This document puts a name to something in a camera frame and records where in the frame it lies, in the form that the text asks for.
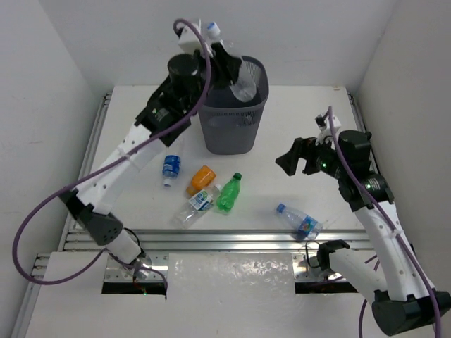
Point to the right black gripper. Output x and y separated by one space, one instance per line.
304 148

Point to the crushed clear bottle white label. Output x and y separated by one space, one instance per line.
196 206

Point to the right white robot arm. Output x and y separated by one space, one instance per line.
402 298

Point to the clear bottle white cap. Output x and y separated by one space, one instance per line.
245 89

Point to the grey mesh waste bin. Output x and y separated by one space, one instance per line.
230 126

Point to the orange plastic bottle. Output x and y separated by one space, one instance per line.
201 179

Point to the clear bottle blue label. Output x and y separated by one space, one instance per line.
172 162

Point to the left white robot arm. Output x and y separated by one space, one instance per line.
164 118

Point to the green plastic bottle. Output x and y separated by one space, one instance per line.
229 194

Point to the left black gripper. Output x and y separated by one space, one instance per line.
218 53

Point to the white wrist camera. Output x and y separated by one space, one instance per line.
189 42
326 128

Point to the clear bottle colourful label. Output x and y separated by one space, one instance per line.
305 226

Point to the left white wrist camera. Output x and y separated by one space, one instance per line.
189 42

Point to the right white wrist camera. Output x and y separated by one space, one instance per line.
326 128

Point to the aluminium front rail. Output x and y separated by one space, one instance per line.
160 243

